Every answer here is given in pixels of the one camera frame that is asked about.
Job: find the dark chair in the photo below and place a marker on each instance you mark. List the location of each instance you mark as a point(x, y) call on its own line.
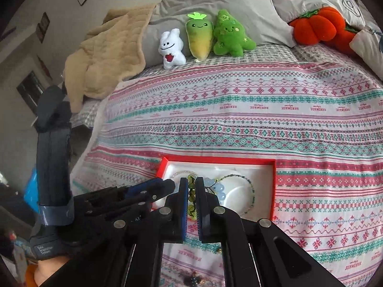
point(51, 101)

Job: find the patterned bedspread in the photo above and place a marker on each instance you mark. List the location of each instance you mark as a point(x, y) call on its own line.
point(239, 110)

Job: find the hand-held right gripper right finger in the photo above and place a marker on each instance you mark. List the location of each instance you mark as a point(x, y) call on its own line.
point(200, 204)

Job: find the blue plastic object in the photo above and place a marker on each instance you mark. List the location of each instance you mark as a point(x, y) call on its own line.
point(30, 189)

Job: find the yellow green radish plush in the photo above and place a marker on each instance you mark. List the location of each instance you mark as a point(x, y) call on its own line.
point(199, 36)

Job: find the beige quilted blanket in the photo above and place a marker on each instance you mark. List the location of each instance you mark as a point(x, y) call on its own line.
point(104, 53)

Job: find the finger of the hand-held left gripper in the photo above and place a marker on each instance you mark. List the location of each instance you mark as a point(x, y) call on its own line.
point(158, 194)
point(137, 188)

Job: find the dark wall frame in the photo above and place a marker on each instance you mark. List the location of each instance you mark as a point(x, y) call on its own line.
point(28, 88)

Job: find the orange pumpkin plush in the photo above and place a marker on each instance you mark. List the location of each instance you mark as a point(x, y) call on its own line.
point(314, 25)
point(344, 39)

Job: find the white printed pillow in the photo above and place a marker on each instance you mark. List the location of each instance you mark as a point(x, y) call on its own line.
point(368, 47)

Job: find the white plush toy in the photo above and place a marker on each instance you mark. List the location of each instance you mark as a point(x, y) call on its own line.
point(172, 47)

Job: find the person's left hand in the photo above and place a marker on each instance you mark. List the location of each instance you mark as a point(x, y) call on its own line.
point(48, 272)

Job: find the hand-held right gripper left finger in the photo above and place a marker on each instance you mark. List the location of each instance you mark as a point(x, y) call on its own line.
point(184, 198)

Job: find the red wall poster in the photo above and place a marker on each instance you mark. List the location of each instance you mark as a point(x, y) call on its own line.
point(44, 67)

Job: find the green tree plush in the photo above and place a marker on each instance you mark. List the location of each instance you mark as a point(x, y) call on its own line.
point(230, 36)

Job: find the small wall poster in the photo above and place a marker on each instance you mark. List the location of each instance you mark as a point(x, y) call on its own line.
point(42, 27)

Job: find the red jewelry box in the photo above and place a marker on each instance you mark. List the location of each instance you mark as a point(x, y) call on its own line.
point(218, 159)

